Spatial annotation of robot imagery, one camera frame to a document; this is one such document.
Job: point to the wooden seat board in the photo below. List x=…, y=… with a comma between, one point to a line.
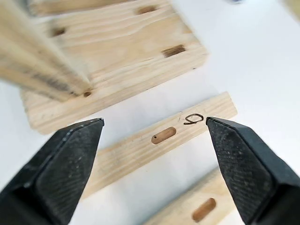
x=122, y=58

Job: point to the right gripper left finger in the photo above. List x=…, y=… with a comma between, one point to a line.
x=58, y=173

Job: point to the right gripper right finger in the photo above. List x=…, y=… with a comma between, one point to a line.
x=246, y=173

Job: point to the wooden bar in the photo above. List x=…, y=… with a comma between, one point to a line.
x=70, y=5

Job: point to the wooden leg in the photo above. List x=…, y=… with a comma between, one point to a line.
x=35, y=56
x=199, y=206
x=145, y=150

